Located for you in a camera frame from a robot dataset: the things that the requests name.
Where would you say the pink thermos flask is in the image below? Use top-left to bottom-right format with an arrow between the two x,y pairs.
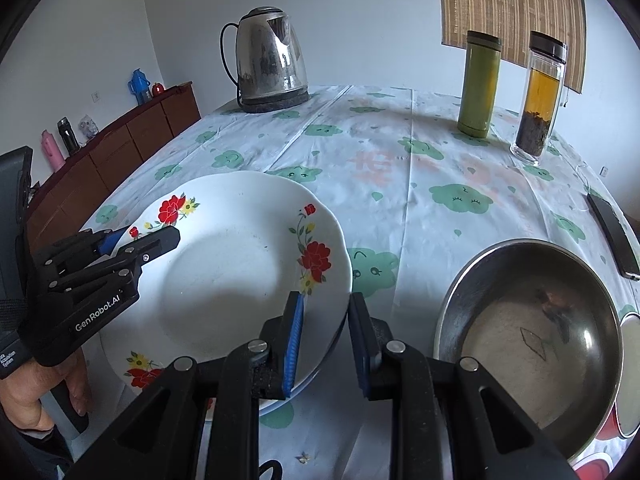
41,130 -> 66,171

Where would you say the stainless steel electric kettle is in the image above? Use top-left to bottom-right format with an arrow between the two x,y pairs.
220,6 -> 311,113

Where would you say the red plastic bowl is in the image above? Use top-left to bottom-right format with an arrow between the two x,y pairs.
592,412 -> 626,443

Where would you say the black kettle base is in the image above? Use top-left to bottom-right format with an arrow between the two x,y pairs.
237,87 -> 311,113

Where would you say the black bottle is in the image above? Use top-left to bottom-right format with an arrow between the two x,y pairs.
56,117 -> 81,156

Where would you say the white enamel bowl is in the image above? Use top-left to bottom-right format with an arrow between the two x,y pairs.
617,312 -> 640,438

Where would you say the red flower white plate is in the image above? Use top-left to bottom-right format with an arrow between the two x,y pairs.
100,170 -> 351,411

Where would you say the person's left hand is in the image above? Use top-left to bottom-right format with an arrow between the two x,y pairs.
0,345 -> 93,433

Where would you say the glass tea bottle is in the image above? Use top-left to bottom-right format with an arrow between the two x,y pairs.
510,31 -> 568,167

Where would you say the bamboo window blind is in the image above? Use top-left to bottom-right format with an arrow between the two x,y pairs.
437,0 -> 587,95

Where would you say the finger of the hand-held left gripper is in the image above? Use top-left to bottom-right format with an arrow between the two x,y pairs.
32,226 -> 131,281
47,225 -> 181,306

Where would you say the blue water jug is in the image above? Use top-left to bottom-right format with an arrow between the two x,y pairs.
127,68 -> 152,105

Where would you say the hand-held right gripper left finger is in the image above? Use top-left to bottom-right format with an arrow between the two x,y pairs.
65,291 -> 306,480

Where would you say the green thermos bottle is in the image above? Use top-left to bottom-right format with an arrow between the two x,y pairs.
457,30 -> 502,140

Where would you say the brown wooden sideboard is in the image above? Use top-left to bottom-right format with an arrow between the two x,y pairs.
22,81 -> 202,256

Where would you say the black smartphone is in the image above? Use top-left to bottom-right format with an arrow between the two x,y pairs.
586,192 -> 640,281

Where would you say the stainless steel bowl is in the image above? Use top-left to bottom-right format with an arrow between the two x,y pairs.
434,239 -> 623,463

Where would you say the green cloud print tablecloth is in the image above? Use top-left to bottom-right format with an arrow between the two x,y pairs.
75,85 -> 640,480

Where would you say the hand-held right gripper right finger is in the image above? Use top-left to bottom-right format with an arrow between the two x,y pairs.
347,292 -> 581,480

